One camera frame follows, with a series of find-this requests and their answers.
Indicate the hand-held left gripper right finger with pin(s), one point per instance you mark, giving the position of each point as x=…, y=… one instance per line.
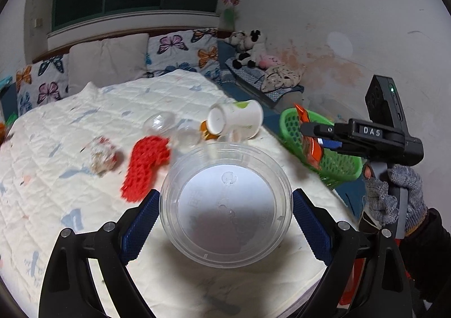
x=313, y=230

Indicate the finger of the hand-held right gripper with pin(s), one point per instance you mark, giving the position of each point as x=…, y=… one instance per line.
x=317, y=130
x=331, y=144

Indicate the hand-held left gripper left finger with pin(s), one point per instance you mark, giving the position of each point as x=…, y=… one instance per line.
x=141, y=226

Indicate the orange snack wrapper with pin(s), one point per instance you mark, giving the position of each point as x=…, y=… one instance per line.
x=312, y=152

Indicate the green plastic basket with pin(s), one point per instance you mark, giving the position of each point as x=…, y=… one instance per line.
x=338, y=166

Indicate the clear plastic round container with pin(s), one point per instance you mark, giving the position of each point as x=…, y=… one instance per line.
x=225, y=198

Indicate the orange toy bread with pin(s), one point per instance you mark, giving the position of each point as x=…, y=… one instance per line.
x=206, y=129

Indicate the person's right forearm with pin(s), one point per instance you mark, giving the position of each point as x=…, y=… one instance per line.
x=430, y=251

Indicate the person's right hand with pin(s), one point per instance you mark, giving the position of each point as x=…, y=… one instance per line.
x=380, y=201

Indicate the clear plastic storage box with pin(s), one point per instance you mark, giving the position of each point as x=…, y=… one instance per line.
x=317, y=106

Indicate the blue bed sheet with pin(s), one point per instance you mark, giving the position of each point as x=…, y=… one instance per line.
x=271, y=113

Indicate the spotted beige cloth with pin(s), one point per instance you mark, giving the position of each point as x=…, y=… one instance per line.
x=282, y=78

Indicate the red foam fruit net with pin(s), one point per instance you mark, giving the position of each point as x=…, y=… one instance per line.
x=144, y=163

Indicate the red plastic object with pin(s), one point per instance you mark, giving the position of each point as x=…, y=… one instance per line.
x=354, y=279

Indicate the white quilted blanket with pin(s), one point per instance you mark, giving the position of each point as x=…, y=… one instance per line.
x=70, y=198

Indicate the crumpled paper ball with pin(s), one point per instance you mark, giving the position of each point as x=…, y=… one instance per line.
x=102, y=157

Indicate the white paper cup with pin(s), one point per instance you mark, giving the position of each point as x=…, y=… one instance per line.
x=239, y=115

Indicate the pink plush toy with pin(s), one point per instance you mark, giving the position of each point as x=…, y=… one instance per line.
x=269, y=61

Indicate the blue patterned mat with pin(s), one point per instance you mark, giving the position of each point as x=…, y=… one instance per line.
x=246, y=73

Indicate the clear plastic cup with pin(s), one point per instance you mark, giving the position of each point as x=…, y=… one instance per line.
x=186, y=135
x=158, y=124

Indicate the black and white cow plush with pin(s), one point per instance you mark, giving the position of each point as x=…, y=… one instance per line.
x=252, y=47

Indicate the grey white plush toy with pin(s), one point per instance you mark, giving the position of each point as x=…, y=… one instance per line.
x=235, y=40

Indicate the butterfly print pillow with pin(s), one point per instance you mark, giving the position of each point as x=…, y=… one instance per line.
x=38, y=82
x=176, y=50

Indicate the orange cloth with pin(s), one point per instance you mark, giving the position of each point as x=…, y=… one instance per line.
x=2, y=131

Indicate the plain beige pillow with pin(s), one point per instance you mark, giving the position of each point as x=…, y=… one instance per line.
x=105, y=61

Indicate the green plastic bag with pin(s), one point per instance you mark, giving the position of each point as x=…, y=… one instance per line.
x=12, y=116

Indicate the teal plastic item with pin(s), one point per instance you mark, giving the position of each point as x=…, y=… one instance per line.
x=6, y=82

